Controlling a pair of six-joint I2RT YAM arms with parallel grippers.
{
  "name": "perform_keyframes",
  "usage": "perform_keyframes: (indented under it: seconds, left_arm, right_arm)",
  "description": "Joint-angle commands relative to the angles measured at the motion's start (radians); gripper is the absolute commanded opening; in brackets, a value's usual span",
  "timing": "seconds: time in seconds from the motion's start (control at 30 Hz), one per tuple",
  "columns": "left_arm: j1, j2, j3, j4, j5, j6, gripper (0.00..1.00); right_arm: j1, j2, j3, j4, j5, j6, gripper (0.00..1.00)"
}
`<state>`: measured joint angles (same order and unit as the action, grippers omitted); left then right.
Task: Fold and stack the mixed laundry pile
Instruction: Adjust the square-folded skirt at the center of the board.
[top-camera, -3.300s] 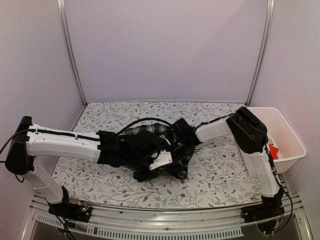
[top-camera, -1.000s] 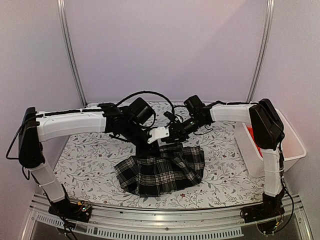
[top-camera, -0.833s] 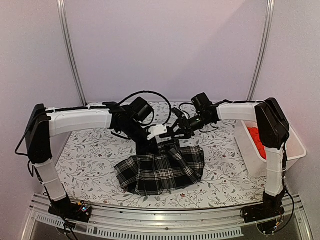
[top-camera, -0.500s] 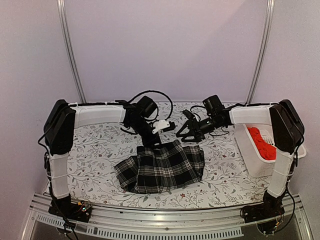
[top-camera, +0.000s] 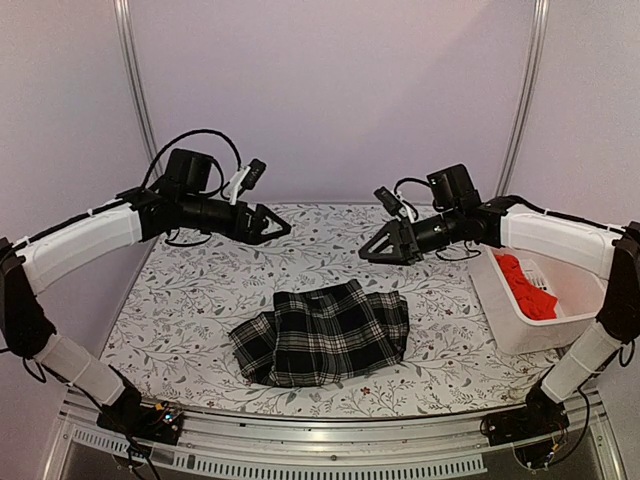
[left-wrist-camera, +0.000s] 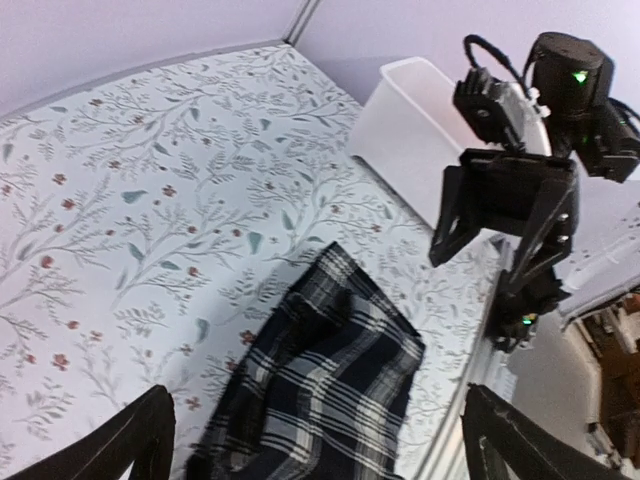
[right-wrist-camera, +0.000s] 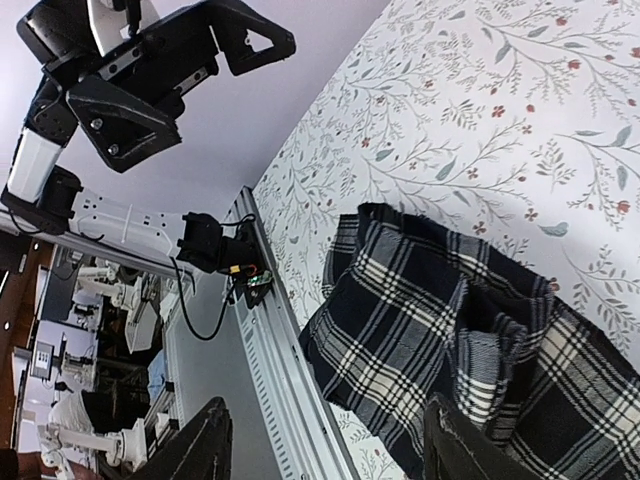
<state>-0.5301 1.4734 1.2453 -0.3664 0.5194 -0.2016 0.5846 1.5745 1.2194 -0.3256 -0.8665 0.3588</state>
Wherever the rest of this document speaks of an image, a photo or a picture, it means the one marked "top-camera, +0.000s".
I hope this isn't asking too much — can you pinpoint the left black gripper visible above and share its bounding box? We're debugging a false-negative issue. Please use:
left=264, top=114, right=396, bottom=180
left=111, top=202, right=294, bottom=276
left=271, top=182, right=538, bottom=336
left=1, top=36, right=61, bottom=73
left=182, top=193, right=293, bottom=245

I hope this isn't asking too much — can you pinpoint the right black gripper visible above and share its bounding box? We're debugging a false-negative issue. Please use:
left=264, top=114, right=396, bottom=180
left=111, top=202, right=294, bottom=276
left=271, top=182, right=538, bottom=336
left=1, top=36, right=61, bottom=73
left=358, top=208, right=462, bottom=267

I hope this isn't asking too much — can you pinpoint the black white plaid skirt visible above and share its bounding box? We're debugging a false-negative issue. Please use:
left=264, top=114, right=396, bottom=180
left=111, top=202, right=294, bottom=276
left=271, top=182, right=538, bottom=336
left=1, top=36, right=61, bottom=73
left=229, top=280, right=410, bottom=388

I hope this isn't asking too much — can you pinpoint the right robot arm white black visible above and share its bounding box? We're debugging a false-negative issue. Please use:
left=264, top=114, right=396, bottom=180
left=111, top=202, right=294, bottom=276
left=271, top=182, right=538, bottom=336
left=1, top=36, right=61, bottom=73
left=359, top=164, right=639, bottom=436

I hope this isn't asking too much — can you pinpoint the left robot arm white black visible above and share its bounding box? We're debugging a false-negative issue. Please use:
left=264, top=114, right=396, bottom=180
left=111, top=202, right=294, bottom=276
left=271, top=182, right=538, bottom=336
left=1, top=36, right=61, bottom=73
left=1, top=128, right=291, bottom=434

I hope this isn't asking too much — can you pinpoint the white plastic laundry bin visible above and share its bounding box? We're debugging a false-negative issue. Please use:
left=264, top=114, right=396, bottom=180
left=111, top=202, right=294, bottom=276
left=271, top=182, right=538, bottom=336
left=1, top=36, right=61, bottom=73
left=468, top=245, right=607, bottom=355

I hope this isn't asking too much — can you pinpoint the floral patterned table cloth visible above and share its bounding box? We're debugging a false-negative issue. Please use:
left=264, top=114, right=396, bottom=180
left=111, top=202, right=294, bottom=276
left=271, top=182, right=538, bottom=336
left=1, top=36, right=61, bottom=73
left=102, top=204, right=558, bottom=418

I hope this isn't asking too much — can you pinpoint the red garment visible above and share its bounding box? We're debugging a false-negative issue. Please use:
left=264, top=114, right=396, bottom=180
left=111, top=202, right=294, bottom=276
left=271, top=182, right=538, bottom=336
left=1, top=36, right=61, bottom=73
left=494, top=254, right=558, bottom=321

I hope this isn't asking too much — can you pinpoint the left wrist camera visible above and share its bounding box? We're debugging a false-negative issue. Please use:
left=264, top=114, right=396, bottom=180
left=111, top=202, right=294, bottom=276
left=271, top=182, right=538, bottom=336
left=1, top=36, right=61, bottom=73
left=221, top=158, right=267, bottom=205

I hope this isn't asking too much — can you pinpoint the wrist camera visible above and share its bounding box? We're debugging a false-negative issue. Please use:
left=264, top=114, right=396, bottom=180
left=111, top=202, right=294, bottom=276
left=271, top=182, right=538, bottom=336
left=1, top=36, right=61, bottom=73
left=221, top=158, right=267, bottom=205
left=374, top=186, right=419, bottom=223

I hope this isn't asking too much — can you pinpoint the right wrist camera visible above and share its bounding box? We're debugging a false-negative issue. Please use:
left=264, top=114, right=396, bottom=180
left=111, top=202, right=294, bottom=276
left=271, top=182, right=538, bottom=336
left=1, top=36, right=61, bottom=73
left=374, top=186, right=419, bottom=223

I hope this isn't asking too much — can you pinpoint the right aluminium frame post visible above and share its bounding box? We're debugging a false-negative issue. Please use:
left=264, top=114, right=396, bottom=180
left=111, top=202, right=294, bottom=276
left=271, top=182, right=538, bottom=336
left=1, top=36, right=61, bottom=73
left=495, top=0, right=550, bottom=196

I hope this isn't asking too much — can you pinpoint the aluminium frame post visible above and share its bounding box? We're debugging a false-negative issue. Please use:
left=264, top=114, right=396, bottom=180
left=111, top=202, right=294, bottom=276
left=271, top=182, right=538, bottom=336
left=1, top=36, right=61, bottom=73
left=495, top=0, right=550, bottom=196
left=113, top=0, right=157, bottom=162

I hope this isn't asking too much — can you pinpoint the front aluminium rail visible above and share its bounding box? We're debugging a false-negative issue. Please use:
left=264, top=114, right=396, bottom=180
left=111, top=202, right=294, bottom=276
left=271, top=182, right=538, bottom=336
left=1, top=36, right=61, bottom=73
left=43, top=390, right=631, bottom=479

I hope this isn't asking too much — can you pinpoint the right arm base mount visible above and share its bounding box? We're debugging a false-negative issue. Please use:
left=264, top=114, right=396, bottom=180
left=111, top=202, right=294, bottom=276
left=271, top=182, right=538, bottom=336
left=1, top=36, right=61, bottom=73
left=480, top=401, right=570, bottom=446

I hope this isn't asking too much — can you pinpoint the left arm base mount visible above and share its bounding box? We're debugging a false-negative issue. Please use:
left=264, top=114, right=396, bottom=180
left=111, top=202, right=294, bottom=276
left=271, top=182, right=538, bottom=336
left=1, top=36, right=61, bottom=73
left=97, top=397, right=184, bottom=446

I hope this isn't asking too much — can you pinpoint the left aluminium frame post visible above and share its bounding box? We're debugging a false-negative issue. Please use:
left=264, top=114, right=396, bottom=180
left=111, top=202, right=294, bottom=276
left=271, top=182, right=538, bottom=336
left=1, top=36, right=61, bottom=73
left=113, top=0, right=157, bottom=162

